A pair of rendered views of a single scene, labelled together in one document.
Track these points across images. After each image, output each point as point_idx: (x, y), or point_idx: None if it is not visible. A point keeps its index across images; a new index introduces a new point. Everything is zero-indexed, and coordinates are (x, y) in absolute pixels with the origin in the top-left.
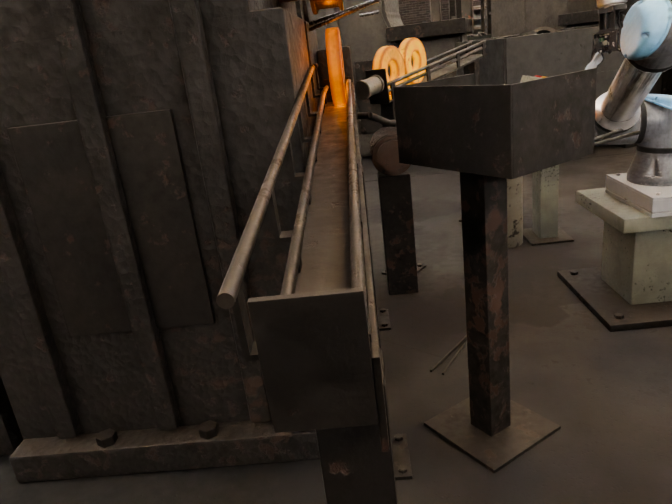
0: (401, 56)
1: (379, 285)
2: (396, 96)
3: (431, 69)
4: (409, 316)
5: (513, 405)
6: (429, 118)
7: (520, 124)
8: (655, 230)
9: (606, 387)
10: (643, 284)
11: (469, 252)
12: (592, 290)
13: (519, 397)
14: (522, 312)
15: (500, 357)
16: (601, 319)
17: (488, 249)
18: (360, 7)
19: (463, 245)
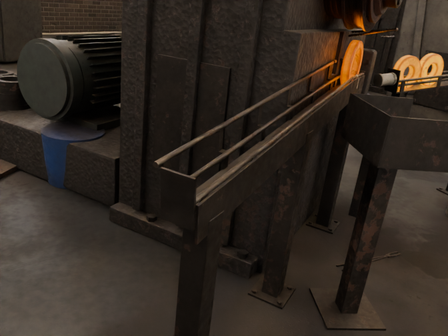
0: (419, 65)
1: (347, 207)
2: (350, 99)
3: (443, 79)
4: (350, 232)
5: (368, 305)
6: (358, 117)
7: (392, 139)
8: None
9: (437, 326)
10: None
11: (363, 201)
12: None
13: (377, 303)
14: (425, 262)
15: (361, 270)
16: None
17: (371, 204)
18: (384, 31)
19: (361, 196)
